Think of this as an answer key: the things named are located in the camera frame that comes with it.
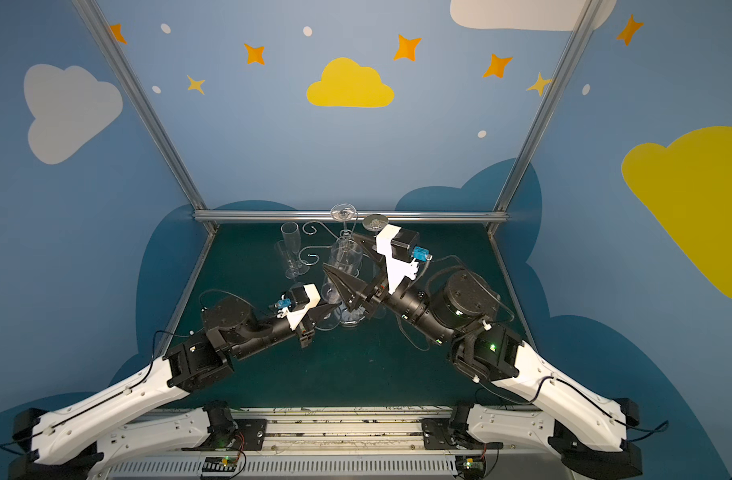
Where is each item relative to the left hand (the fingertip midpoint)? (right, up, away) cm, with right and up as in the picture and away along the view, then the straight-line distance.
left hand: (334, 292), depth 58 cm
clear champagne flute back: (0, +19, +22) cm, 29 cm away
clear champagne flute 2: (-18, +2, +36) cm, 41 cm away
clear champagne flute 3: (+8, +16, +20) cm, 27 cm away
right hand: (+4, +9, -13) cm, 16 cm away
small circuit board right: (+32, -46, +15) cm, 58 cm away
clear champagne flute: (-18, +13, +37) cm, 43 cm away
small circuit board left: (-31, -45, +15) cm, 56 cm away
